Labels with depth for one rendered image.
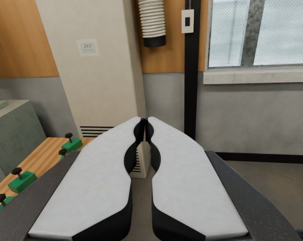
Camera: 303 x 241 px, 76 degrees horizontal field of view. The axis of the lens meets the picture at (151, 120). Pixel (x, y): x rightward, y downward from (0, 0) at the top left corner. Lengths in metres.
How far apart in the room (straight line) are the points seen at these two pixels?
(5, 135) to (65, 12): 1.00
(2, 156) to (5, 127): 0.21
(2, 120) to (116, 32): 1.06
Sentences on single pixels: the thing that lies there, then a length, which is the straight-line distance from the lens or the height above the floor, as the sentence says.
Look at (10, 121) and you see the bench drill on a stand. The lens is 1.83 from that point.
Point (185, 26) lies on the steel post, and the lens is 1.37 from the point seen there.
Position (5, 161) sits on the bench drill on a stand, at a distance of 1.84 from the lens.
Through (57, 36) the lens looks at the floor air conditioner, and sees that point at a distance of 1.42.
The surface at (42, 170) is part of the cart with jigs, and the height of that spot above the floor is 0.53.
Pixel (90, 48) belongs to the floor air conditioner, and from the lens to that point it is 1.32.
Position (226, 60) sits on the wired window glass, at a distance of 1.62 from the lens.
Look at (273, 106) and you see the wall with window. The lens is 1.78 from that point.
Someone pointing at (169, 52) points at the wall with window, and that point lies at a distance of 1.50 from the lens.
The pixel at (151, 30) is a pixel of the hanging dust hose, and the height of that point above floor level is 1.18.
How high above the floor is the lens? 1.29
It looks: 30 degrees down
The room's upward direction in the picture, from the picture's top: 5 degrees counter-clockwise
